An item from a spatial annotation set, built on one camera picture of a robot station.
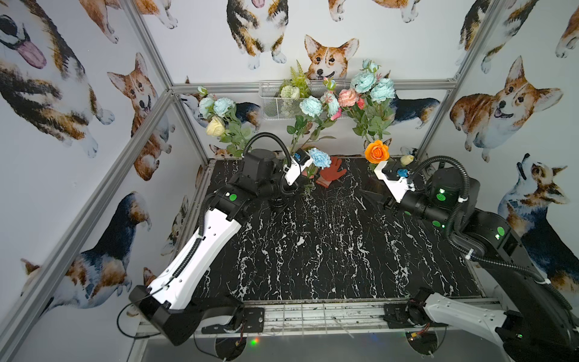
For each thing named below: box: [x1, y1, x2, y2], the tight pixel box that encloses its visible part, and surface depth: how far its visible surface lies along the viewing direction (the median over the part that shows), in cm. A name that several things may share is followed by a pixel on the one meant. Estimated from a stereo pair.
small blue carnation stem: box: [301, 147, 332, 196], surface depth 62 cm
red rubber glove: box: [315, 156, 347, 189], surface depth 116 cm
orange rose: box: [364, 140, 390, 165], surface depth 75 cm
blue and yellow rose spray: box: [196, 85, 252, 157], surface depth 79 cm
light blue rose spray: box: [286, 92, 341, 154], surface depth 76 cm
